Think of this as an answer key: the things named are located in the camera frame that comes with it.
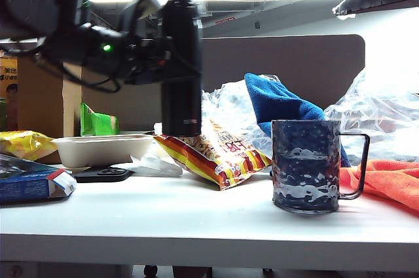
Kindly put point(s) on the crumpled clear plastic bag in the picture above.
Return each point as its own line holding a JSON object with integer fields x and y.
{"x": 229, "y": 104}
{"x": 376, "y": 114}

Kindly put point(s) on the white plastic wrapper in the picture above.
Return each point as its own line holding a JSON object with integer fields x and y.
{"x": 157, "y": 166}

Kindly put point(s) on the green snack packet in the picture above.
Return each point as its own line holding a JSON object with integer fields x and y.
{"x": 96, "y": 124}

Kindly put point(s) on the orange towel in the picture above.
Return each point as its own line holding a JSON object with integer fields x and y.
{"x": 389, "y": 180}

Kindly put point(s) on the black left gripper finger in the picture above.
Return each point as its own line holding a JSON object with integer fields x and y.
{"x": 176, "y": 76}

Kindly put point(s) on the yellow printed box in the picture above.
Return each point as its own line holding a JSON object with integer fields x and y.
{"x": 8, "y": 88}

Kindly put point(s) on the blue white carton box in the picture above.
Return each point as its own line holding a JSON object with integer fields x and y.
{"x": 26, "y": 186}

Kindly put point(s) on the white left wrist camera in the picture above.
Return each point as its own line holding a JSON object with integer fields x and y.
{"x": 149, "y": 3}

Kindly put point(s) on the black phone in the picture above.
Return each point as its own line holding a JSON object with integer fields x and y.
{"x": 104, "y": 175}

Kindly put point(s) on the blue speckled enamel cup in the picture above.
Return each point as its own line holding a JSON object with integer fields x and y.
{"x": 304, "y": 166}

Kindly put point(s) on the brown cardboard box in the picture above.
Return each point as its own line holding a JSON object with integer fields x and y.
{"x": 42, "y": 108}

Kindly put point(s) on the red ceiling sign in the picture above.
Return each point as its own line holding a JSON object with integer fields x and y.
{"x": 224, "y": 21}

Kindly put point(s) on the blue towel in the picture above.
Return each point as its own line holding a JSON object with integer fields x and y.
{"x": 275, "y": 98}

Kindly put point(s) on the grey-brown desk partition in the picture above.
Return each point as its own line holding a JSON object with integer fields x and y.
{"x": 278, "y": 59}

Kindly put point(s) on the red yellow snack bag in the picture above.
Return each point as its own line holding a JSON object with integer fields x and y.
{"x": 222, "y": 160}

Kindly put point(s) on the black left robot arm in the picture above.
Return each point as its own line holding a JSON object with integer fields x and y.
{"x": 39, "y": 6}

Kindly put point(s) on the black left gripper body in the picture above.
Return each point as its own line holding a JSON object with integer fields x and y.
{"x": 131, "y": 55}

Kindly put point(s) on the beige pulp food container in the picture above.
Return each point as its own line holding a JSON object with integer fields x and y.
{"x": 98, "y": 152}

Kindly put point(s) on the black Thermos bottle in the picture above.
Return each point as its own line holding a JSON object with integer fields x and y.
{"x": 181, "y": 108}

